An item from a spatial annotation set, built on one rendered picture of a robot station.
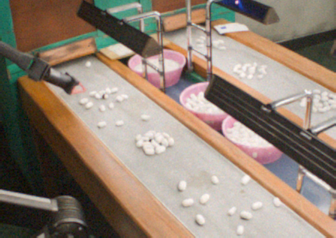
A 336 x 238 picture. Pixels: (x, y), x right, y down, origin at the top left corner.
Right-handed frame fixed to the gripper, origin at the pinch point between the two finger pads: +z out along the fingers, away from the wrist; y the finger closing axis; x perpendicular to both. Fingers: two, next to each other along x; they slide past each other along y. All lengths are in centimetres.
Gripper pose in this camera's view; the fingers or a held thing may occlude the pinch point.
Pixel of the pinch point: (84, 90)
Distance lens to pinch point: 210.5
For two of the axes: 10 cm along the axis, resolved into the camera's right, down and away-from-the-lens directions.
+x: -5.1, 8.5, 1.6
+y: -5.5, -4.6, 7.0
